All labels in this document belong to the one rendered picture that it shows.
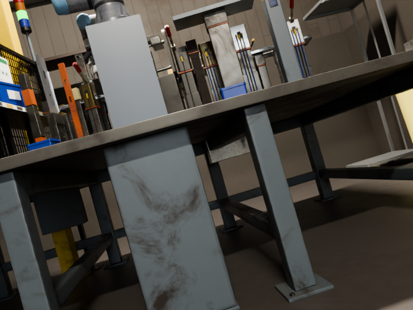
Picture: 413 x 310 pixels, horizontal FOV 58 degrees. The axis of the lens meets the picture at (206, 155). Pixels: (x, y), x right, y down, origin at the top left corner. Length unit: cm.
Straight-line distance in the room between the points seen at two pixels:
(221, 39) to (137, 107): 56
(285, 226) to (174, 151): 46
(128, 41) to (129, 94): 19
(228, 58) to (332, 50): 333
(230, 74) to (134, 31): 48
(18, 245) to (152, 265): 43
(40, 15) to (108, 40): 343
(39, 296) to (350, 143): 405
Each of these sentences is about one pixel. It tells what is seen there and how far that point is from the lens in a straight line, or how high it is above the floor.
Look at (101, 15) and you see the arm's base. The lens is 152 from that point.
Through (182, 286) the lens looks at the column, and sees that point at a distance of 135.
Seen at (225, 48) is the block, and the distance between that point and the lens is 171.
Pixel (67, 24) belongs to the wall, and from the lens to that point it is 473.
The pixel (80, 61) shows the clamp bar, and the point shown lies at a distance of 204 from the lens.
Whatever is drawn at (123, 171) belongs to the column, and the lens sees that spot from 130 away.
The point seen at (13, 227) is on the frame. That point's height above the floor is 48.
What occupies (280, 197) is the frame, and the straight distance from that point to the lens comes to 131.
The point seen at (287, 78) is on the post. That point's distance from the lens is 171.
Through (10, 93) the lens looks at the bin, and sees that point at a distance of 209.
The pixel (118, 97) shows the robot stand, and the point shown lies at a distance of 138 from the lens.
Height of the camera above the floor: 52
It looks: 1 degrees up
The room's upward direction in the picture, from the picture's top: 16 degrees counter-clockwise
